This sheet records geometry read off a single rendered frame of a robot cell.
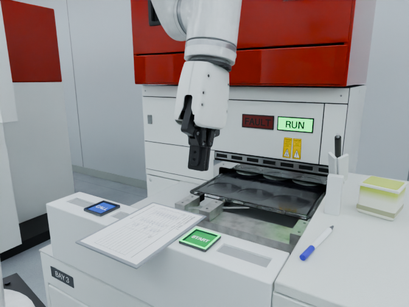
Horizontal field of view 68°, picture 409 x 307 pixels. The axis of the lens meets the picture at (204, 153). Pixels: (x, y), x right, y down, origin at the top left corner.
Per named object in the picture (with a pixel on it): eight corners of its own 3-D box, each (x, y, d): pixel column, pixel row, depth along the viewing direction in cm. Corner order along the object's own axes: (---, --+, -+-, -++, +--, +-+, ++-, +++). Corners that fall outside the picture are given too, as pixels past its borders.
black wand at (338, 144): (341, 136, 56) (342, 131, 57) (333, 136, 57) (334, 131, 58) (341, 197, 70) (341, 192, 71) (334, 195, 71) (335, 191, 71)
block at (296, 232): (297, 229, 75) (299, 218, 74) (312, 232, 73) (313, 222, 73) (288, 243, 68) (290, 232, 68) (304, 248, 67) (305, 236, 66)
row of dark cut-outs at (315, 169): (215, 157, 118) (215, 151, 117) (335, 175, 96) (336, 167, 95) (214, 158, 117) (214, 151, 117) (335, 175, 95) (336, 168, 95)
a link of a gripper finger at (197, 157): (193, 129, 51) (189, 168, 51) (182, 128, 48) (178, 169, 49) (210, 131, 49) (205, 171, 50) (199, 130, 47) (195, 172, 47)
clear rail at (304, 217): (191, 192, 97) (191, 188, 97) (311, 220, 78) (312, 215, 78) (188, 194, 96) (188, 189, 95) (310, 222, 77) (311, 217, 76)
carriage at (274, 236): (188, 211, 92) (188, 201, 92) (311, 243, 74) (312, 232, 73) (172, 221, 86) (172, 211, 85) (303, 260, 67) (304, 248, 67)
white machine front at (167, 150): (149, 172, 141) (145, 84, 132) (336, 210, 100) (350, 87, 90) (145, 173, 139) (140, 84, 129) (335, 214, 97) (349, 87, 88)
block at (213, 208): (213, 208, 87) (213, 198, 87) (223, 211, 86) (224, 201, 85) (198, 218, 81) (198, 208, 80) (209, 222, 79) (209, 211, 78)
